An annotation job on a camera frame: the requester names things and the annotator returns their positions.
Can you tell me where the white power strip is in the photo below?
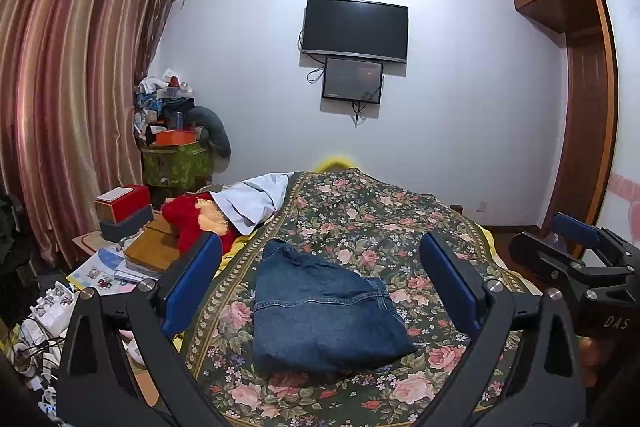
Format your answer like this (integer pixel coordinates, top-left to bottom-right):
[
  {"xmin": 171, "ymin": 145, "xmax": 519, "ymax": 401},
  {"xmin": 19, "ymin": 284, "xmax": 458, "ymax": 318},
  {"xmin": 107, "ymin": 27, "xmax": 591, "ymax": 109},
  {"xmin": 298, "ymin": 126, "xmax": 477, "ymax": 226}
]
[{"xmin": 10, "ymin": 282, "xmax": 77, "ymax": 360}]

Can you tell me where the wooden side table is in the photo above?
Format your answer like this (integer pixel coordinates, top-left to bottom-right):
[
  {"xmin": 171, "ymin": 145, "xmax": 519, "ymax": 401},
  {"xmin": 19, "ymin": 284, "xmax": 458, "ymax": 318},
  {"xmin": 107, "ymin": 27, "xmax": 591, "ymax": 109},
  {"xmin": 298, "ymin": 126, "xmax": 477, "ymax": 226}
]
[{"xmin": 71, "ymin": 230, "xmax": 126, "ymax": 259}]

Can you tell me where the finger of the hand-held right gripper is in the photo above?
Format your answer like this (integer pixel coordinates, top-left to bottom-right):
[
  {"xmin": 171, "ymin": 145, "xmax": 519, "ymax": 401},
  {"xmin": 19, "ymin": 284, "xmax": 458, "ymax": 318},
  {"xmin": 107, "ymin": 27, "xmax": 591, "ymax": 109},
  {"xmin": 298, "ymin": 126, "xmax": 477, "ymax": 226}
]
[
  {"xmin": 552, "ymin": 212, "xmax": 617, "ymax": 254},
  {"xmin": 508, "ymin": 231, "xmax": 592, "ymax": 291}
]

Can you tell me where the red plush toy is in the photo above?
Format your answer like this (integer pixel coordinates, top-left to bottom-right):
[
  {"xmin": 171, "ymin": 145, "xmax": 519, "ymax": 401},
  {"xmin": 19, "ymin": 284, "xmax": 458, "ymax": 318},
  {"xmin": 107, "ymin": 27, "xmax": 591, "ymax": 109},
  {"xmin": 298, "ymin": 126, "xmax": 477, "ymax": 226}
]
[{"xmin": 161, "ymin": 193, "xmax": 246, "ymax": 256}]

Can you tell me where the grey box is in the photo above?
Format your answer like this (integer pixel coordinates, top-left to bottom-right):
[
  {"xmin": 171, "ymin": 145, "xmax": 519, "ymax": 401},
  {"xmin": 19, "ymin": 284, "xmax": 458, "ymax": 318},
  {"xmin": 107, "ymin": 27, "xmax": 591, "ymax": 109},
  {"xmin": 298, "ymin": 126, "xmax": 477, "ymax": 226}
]
[{"xmin": 98, "ymin": 205, "xmax": 155, "ymax": 243}]

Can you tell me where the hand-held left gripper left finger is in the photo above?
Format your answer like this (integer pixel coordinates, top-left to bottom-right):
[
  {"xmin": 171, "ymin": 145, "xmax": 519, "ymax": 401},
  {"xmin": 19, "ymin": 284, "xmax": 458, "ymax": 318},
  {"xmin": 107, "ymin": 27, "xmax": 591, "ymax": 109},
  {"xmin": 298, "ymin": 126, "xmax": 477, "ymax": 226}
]
[{"xmin": 54, "ymin": 232, "xmax": 224, "ymax": 427}]

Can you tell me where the blue denim jacket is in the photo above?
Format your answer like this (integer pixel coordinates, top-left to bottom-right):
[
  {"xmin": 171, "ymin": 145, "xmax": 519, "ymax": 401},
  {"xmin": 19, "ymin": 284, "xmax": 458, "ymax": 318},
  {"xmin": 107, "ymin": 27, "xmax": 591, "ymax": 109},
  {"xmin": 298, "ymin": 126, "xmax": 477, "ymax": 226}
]
[{"xmin": 251, "ymin": 239, "xmax": 420, "ymax": 376}]

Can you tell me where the large black television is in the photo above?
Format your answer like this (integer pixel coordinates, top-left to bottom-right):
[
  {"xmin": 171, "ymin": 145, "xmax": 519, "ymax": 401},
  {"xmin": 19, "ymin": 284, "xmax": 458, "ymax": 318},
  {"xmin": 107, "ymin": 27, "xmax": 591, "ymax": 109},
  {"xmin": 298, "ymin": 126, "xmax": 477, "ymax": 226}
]
[{"xmin": 302, "ymin": 0, "xmax": 410, "ymax": 64}]

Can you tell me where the pile of mixed clutter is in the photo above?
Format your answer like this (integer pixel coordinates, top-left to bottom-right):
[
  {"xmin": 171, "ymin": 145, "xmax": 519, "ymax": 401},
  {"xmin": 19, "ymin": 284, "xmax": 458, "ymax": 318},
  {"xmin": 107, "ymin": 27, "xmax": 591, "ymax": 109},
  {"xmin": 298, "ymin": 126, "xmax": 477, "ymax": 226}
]
[{"xmin": 133, "ymin": 68, "xmax": 197, "ymax": 144}]

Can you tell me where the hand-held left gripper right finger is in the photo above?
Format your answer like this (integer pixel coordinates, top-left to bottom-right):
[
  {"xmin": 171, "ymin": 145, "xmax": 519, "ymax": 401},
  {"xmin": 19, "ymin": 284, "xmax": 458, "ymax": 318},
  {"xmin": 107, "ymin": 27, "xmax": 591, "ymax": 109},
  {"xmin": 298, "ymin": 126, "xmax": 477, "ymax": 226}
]
[{"xmin": 419, "ymin": 230, "xmax": 588, "ymax": 427}]

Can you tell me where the yellow bedsheet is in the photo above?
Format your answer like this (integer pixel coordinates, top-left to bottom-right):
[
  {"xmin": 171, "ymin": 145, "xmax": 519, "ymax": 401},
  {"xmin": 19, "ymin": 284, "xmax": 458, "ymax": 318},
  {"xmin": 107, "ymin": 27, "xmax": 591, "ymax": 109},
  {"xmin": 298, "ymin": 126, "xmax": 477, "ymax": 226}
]
[{"xmin": 215, "ymin": 153, "xmax": 354, "ymax": 273}]

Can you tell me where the wooden door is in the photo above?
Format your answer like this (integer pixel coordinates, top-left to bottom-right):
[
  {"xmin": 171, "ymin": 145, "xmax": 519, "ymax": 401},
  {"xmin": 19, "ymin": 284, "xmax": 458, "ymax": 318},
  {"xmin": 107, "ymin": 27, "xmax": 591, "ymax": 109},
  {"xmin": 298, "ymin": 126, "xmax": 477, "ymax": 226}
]
[{"xmin": 539, "ymin": 24, "xmax": 617, "ymax": 259}]

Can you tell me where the striped brown curtain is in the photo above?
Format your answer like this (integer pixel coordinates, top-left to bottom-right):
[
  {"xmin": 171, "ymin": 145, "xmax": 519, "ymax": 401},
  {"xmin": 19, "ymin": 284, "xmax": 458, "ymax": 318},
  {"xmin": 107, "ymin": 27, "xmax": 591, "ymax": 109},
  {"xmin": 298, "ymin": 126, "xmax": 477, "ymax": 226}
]
[{"xmin": 0, "ymin": 0, "xmax": 190, "ymax": 270}]

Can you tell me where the small black monitor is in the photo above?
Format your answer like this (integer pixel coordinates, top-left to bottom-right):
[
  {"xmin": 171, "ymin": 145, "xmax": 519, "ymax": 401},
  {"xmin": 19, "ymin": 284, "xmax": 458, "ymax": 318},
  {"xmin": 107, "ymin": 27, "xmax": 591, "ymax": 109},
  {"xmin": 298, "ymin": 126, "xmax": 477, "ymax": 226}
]
[{"xmin": 321, "ymin": 56, "xmax": 385, "ymax": 105}]

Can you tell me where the person's right hand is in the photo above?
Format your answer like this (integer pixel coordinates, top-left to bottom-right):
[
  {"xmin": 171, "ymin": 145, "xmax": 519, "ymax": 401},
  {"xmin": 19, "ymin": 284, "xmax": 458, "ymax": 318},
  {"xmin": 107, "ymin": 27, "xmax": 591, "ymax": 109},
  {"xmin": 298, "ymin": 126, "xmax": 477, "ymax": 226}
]
[{"xmin": 581, "ymin": 336, "xmax": 602, "ymax": 389}]

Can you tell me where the stack of printed papers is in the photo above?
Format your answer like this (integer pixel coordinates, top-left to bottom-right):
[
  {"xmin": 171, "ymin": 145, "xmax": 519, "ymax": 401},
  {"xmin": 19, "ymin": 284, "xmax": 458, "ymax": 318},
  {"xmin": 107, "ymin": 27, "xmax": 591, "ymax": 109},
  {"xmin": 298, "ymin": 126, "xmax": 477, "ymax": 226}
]
[{"xmin": 66, "ymin": 246, "xmax": 167, "ymax": 297}]

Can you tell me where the white cloth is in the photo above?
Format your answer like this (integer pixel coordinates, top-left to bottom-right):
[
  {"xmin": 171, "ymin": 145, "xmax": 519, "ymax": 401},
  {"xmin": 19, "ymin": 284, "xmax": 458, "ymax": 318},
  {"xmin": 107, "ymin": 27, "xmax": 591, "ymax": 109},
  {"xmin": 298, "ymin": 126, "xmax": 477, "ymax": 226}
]
[{"xmin": 212, "ymin": 173, "xmax": 292, "ymax": 238}]

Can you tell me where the red box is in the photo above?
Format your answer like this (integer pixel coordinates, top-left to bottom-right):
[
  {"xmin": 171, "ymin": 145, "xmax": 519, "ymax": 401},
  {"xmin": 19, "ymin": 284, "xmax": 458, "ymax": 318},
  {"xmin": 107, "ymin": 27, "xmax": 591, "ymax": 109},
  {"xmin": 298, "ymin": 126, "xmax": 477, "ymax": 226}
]
[{"xmin": 94, "ymin": 185, "xmax": 152, "ymax": 224}]

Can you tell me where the grey cushion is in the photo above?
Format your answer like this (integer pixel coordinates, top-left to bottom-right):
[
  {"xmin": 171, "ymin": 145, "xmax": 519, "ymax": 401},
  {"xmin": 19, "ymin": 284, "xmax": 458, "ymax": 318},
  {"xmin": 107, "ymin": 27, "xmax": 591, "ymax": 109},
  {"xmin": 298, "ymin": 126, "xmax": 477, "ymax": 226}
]
[{"xmin": 191, "ymin": 105, "xmax": 232, "ymax": 158}]

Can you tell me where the brown wooden box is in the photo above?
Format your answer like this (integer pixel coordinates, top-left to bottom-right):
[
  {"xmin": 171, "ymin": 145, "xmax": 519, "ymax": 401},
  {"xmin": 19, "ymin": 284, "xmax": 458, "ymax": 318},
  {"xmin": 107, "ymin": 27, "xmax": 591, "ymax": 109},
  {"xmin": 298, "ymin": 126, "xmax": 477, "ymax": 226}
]
[{"xmin": 123, "ymin": 217, "xmax": 182, "ymax": 273}]

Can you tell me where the floral blanket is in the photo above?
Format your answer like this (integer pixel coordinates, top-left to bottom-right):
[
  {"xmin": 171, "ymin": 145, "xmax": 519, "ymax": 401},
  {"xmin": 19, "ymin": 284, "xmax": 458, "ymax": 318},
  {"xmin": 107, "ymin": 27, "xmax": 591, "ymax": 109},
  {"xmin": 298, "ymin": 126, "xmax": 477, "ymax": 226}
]
[{"xmin": 182, "ymin": 169, "xmax": 527, "ymax": 427}]

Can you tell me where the orange box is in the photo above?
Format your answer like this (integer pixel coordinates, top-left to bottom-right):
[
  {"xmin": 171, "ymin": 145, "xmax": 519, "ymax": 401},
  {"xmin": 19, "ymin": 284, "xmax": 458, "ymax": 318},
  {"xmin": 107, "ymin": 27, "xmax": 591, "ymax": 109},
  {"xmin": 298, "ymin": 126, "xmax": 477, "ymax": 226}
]
[{"xmin": 155, "ymin": 129, "xmax": 197, "ymax": 147}]

